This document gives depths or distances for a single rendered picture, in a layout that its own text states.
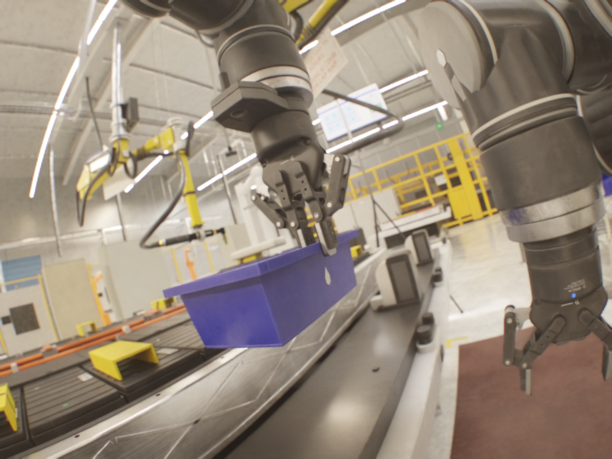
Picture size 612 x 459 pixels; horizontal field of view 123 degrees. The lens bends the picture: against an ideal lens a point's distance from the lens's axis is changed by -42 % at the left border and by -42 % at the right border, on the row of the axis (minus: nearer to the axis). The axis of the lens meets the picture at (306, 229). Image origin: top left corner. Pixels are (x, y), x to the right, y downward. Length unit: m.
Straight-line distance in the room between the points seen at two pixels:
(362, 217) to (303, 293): 9.88
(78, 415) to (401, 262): 0.71
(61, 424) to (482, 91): 0.52
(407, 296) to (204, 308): 0.56
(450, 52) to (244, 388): 0.45
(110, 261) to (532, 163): 5.39
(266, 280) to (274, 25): 0.30
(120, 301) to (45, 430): 5.01
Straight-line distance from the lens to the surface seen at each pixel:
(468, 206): 10.51
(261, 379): 0.45
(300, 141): 0.32
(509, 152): 0.23
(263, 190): 0.35
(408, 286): 0.74
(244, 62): 0.34
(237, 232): 7.37
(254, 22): 0.38
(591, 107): 0.54
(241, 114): 0.29
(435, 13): 0.26
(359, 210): 10.18
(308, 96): 0.35
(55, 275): 5.20
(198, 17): 0.37
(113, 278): 5.36
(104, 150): 2.33
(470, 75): 0.24
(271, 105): 0.30
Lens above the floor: 1.11
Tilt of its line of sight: 3 degrees up
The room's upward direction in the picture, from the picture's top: 17 degrees counter-clockwise
